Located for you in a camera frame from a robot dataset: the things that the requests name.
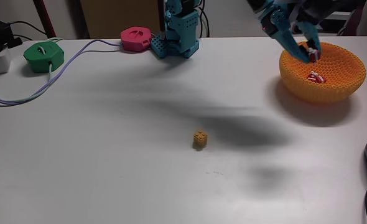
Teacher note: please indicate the green hexagonal box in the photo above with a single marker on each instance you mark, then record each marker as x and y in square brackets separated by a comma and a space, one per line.
[43, 56]

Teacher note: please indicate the yellow honeycomb basket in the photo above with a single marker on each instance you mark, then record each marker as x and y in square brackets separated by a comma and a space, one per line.
[336, 81]

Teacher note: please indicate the dark red pole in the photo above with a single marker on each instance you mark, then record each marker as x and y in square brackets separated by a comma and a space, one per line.
[45, 18]

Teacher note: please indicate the brown board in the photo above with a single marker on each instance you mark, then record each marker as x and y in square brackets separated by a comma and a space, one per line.
[115, 17]

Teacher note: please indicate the white wheeled cart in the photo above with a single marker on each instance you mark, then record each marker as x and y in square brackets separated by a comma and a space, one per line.
[337, 17]

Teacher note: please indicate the pink hexagonal box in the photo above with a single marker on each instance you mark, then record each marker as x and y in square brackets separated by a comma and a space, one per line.
[135, 39]

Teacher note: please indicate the red white striped cube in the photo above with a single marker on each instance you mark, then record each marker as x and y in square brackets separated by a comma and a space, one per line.
[312, 76]
[313, 56]
[321, 79]

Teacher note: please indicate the yellow brick cube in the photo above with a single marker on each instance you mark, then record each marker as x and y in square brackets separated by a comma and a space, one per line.
[200, 138]

